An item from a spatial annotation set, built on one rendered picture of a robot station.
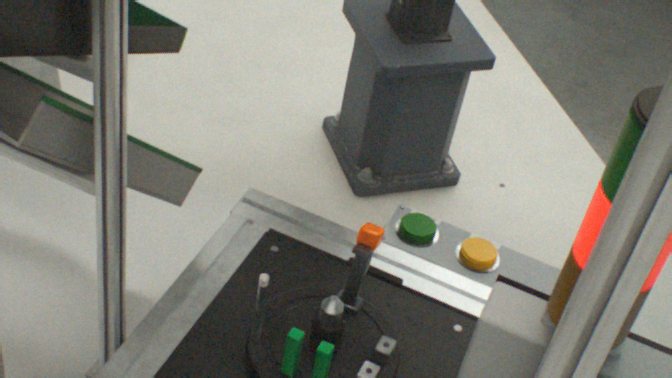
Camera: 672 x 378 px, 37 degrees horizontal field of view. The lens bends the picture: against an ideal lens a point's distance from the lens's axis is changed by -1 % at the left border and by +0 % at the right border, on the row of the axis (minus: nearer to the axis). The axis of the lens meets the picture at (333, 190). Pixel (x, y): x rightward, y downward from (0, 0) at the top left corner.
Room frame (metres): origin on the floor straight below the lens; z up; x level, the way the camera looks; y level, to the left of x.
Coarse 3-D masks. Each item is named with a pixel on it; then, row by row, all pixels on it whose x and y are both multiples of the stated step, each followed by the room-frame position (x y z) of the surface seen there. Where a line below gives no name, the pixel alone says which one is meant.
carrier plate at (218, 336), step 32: (256, 256) 0.70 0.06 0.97; (288, 256) 0.71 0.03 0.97; (320, 256) 0.72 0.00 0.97; (224, 288) 0.65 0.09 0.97; (256, 288) 0.66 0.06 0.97; (288, 288) 0.67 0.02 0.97; (384, 288) 0.69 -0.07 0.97; (224, 320) 0.61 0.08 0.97; (416, 320) 0.66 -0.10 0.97; (448, 320) 0.66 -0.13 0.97; (192, 352) 0.57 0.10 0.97; (224, 352) 0.57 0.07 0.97; (416, 352) 0.62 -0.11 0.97; (448, 352) 0.62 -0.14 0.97
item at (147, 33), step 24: (0, 0) 0.55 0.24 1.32; (24, 0) 0.57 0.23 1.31; (48, 0) 0.58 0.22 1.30; (72, 0) 0.60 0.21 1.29; (0, 24) 0.55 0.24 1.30; (24, 24) 0.56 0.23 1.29; (48, 24) 0.58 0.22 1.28; (72, 24) 0.60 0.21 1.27; (144, 24) 0.73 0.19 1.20; (168, 24) 0.73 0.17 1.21; (0, 48) 0.54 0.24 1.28; (24, 48) 0.56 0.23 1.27; (48, 48) 0.58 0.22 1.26; (72, 48) 0.60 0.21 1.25; (144, 48) 0.67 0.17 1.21; (168, 48) 0.70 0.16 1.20
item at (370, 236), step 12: (360, 228) 0.66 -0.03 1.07; (372, 228) 0.66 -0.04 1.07; (360, 240) 0.65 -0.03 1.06; (372, 240) 0.65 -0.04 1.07; (360, 252) 0.64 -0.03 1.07; (372, 252) 0.65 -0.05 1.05; (360, 264) 0.65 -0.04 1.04; (348, 276) 0.64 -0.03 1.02; (360, 276) 0.64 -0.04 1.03; (348, 288) 0.64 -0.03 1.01; (360, 288) 0.64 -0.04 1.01; (348, 300) 0.63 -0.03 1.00
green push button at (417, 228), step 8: (408, 216) 0.80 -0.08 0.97; (416, 216) 0.80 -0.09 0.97; (424, 216) 0.80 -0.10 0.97; (400, 224) 0.79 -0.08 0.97; (408, 224) 0.79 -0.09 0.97; (416, 224) 0.79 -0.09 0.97; (424, 224) 0.79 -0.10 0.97; (432, 224) 0.79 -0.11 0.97; (400, 232) 0.78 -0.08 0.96; (408, 232) 0.78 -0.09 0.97; (416, 232) 0.78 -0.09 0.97; (424, 232) 0.78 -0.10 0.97; (432, 232) 0.78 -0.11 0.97; (408, 240) 0.77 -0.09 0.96; (416, 240) 0.77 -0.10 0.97; (424, 240) 0.77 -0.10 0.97; (432, 240) 0.78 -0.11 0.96
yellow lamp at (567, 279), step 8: (568, 256) 0.42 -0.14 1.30; (568, 264) 0.42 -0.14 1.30; (576, 264) 0.41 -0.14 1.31; (560, 272) 0.43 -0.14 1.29; (568, 272) 0.41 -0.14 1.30; (576, 272) 0.41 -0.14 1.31; (560, 280) 0.42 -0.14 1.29; (568, 280) 0.41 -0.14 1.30; (576, 280) 0.41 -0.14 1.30; (560, 288) 0.41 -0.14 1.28; (568, 288) 0.41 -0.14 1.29; (552, 296) 0.42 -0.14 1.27; (560, 296) 0.41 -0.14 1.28; (568, 296) 0.41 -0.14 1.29; (552, 304) 0.42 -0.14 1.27; (560, 304) 0.41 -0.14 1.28; (552, 312) 0.41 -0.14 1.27; (560, 312) 0.41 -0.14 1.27; (552, 320) 0.41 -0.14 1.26
